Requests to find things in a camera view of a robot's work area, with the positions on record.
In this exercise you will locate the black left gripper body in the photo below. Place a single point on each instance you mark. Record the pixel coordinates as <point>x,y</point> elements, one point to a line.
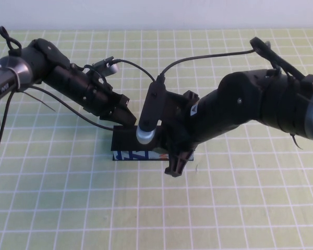
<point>101,101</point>

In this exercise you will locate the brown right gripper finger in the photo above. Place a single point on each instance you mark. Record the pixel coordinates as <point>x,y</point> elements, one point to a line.
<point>165,140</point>
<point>178,164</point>

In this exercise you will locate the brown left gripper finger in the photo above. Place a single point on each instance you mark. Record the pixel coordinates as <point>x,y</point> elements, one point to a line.
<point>124,117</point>
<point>125,101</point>

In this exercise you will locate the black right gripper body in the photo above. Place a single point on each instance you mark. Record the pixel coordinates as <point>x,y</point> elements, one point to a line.
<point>181,125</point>

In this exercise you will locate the black printed glasses case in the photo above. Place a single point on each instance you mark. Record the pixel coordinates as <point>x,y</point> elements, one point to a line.
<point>125,138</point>

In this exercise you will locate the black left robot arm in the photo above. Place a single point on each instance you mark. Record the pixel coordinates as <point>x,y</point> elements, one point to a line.
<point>41,60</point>

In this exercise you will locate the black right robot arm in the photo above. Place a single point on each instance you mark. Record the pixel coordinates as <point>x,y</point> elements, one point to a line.
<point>237,109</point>

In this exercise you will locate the green white grid tablecloth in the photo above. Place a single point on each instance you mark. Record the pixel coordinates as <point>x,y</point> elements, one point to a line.
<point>67,208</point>

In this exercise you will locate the right wrist camera silver lens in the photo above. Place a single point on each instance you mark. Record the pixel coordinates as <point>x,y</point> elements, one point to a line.
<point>151,104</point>

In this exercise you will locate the wrist camera silver lens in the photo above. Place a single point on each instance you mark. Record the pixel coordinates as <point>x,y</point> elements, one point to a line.
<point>113,69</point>
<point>151,104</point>

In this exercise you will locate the black right camera mount bracket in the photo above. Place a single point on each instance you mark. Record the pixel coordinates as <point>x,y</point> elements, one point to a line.
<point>182,97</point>

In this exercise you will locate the left wrist camera silver lens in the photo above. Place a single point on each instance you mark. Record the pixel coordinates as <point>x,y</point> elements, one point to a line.
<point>113,69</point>

